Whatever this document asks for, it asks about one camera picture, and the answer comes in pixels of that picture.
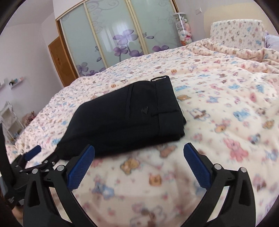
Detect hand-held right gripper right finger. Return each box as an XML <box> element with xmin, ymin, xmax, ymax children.
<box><xmin>183</xmin><ymin>142</ymin><xmax>257</xmax><ymax>227</ymax></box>

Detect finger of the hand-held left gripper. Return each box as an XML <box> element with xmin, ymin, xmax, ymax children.
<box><xmin>12</xmin><ymin>145</ymin><xmax>42</xmax><ymax>173</ymax></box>
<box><xmin>38</xmin><ymin>152</ymin><xmax>70</xmax><ymax>175</ymax></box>

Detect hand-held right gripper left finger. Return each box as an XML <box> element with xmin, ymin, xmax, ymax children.
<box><xmin>23</xmin><ymin>144</ymin><xmax>96</xmax><ymax>227</ymax></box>

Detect dark navy pants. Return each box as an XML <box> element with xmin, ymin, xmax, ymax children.
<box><xmin>57</xmin><ymin>75</ymin><xmax>187</xmax><ymax>161</ymax></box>

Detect person's left forearm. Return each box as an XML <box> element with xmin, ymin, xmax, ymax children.
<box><xmin>0</xmin><ymin>189</ymin><xmax>24</xmax><ymax>227</ymax></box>

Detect pink plush toy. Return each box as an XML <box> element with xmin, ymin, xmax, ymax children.
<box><xmin>22</xmin><ymin>111</ymin><xmax>36</xmax><ymax>126</ymax></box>

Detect white metal rack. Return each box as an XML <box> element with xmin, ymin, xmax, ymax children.
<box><xmin>0</xmin><ymin>101</ymin><xmax>24</xmax><ymax>141</ymax></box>

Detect printed bear blanket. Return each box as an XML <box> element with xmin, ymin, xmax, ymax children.
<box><xmin>5</xmin><ymin>38</ymin><xmax>279</xmax><ymax>227</ymax></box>

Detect wooden door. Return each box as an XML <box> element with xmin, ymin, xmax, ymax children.
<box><xmin>48</xmin><ymin>36</ymin><xmax>79</xmax><ymax>88</ymax></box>

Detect frosted glass wardrobe door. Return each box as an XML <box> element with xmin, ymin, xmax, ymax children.
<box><xmin>129</xmin><ymin>0</ymin><xmax>182</xmax><ymax>54</ymax></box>
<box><xmin>85</xmin><ymin>0</ymin><xmax>145</xmax><ymax>67</ymax></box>
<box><xmin>59</xmin><ymin>4</ymin><xmax>106</xmax><ymax>77</ymax></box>

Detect printed headboard cushion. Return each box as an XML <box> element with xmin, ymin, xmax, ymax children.
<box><xmin>210</xmin><ymin>20</ymin><xmax>266</xmax><ymax>60</ymax></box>

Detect clear cylinder of plush toys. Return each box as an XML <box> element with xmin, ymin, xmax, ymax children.
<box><xmin>173</xmin><ymin>13</ymin><xmax>193</xmax><ymax>46</ymax></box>

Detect purple pillow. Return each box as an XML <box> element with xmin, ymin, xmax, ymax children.
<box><xmin>264</xmin><ymin>34</ymin><xmax>279</xmax><ymax>52</ymax></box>

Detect cream headboard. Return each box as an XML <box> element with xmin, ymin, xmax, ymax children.
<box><xmin>203</xmin><ymin>4</ymin><xmax>265</xmax><ymax>40</ymax></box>

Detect wall shelf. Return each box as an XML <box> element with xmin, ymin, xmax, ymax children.
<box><xmin>9</xmin><ymin>76</ymin><xmax>25</xmax><ymax>89</ymax></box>

